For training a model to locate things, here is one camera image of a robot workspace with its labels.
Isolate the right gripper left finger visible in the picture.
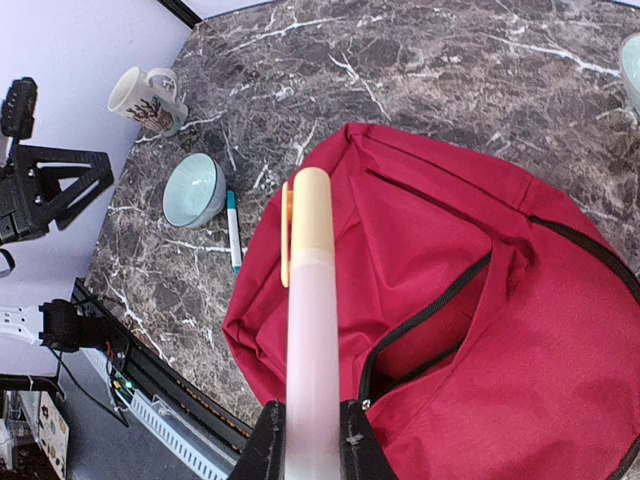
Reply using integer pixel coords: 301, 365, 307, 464
228, 401, 286, 480

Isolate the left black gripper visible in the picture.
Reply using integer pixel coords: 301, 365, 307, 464
1, 77, 114, 245

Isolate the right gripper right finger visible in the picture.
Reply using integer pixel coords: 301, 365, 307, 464
340, 400, 398, 480

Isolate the teal capped white marker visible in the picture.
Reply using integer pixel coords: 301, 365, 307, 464
227, 190, 242, 273

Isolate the red student backpack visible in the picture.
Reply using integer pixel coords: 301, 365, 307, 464
221, 122, 640, 480

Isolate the pale yellow highlighter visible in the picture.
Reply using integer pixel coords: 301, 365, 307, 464
281, 167, 341, 479

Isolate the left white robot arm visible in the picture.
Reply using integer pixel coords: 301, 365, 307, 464
1, 77, 114, 352

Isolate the cream patterned mug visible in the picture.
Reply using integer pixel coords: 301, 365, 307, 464
107, 67, 189, 137

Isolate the celadon bowl near left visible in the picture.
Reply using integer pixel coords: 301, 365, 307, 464
163, 153, 227, 228

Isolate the celadon bowl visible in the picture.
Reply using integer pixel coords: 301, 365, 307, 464
619, 33, 640, 112
163, 153, 227, 228

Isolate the celadon bowl far right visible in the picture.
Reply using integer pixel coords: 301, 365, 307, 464
619, 33, 640, 112

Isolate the white slotted cable duct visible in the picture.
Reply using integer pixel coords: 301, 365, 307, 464
129, 391, 236, 479

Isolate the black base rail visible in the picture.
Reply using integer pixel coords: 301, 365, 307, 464
72, 278, 252, 451

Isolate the left black frame post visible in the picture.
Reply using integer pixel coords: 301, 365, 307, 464
157, 0, 203, 29

